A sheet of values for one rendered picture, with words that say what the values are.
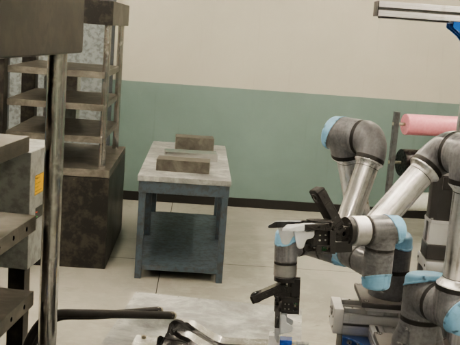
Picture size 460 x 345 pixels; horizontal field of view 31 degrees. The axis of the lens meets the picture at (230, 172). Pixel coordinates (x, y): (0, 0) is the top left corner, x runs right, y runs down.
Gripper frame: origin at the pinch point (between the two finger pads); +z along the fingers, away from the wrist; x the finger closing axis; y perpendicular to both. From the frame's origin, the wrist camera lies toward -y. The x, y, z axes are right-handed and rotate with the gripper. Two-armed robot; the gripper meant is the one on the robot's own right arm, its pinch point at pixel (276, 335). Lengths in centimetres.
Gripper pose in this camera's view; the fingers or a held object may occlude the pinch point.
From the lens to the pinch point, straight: 275.4
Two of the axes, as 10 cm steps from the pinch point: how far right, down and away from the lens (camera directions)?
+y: 10.0, 0.4, -0.8
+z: -0.3, 9.9, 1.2
